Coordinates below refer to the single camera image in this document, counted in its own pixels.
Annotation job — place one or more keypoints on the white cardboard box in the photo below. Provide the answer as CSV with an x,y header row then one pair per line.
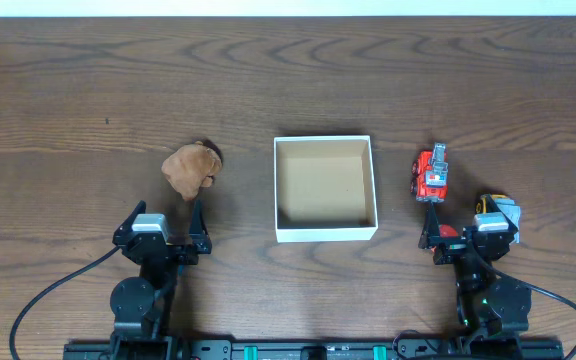
x,y
324,189

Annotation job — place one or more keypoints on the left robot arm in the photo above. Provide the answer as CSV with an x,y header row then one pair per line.
x,y
142,304

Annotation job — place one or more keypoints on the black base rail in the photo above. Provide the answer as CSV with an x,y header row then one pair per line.
x,y
401,348

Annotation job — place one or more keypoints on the yellow grey toy truck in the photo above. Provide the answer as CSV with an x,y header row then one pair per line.
x,y
501,203

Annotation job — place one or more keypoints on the brown plush toy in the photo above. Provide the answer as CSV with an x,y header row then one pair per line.
x,y
190,168

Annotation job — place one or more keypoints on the red toy fire truck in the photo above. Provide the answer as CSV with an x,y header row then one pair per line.
x,y
430,172

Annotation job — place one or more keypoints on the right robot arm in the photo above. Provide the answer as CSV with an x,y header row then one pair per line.
x,y
493,309

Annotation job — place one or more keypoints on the red toy ball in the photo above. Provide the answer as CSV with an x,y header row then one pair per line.
x,y
446,238

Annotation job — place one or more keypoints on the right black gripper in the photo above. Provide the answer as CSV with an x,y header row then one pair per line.
x,y
455,248

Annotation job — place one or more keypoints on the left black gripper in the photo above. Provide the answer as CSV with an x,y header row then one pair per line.
x,y
174,252

